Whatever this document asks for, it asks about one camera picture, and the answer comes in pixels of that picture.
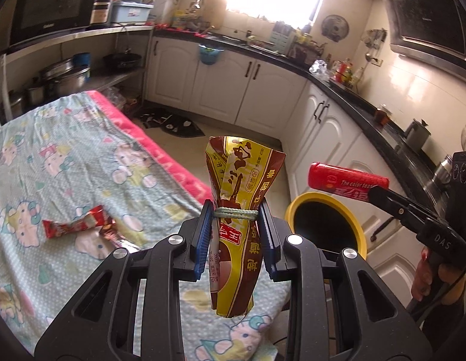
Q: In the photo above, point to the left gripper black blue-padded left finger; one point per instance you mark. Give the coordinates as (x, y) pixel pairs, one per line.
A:
(129, 308)

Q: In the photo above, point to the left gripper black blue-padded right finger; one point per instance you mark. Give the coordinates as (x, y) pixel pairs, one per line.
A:
(339, 307)

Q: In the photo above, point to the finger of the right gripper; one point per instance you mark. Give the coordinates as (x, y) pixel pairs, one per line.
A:
(411, 215)

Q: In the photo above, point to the red cylindrical package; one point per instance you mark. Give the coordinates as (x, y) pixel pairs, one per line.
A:
(340, 181)

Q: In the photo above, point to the red candy wrapper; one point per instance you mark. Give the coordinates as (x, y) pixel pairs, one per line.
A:
(91, 219)

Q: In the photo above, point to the yellow brown snack bag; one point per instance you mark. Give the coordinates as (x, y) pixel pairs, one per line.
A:
(241, 171)

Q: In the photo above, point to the yellow rimmed trash bin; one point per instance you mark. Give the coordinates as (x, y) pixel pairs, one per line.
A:
(325, 221)

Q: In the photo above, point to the white kitchen cabinets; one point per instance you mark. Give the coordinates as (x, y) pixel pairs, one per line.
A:
(259, 97)

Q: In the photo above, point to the person's right hand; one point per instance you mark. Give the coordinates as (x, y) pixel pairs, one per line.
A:
(421, 286)

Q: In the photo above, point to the steel kettle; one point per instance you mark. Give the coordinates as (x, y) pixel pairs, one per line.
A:
(442, 174)

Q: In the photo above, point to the grey kettle jug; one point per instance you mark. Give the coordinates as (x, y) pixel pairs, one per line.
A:
(417, 134)

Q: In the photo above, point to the pink fleece blanket edge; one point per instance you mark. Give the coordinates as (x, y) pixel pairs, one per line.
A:
(194, 186)

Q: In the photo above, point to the cartoon print blue tablecloth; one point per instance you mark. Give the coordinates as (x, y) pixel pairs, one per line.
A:
(56, 163)

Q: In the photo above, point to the dark floor mat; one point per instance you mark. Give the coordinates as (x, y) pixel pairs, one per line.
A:
(171, 123)

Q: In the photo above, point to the black range hood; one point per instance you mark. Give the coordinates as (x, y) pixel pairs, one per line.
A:
(431, 31)

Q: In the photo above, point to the steel pot on shelf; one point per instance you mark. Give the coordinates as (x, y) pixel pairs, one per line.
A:
(64, 78)

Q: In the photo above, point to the black frying pan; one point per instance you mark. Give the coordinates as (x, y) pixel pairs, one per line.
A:
(122, 61)

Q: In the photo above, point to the blue hanging basket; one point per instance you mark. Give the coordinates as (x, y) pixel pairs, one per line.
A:
(209, 55)

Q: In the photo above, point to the blue plastic storage box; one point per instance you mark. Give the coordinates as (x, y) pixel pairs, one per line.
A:
(130, 12)

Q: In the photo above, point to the black microwave oven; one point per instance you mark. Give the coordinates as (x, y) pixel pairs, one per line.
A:
(37, 18)

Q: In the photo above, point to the round wall fan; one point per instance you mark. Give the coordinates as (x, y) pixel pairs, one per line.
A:
(335, 28)

